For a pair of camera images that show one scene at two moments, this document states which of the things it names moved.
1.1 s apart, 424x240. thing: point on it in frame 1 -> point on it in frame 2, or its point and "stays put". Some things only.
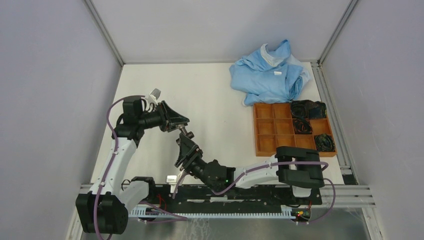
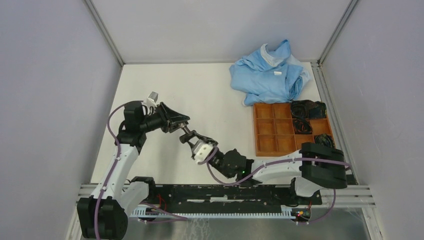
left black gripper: [174, 117] stays put
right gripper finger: [188, 145] -> [204, 138]
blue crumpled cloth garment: [269, 76] stays put
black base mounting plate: [247, 196] stays put
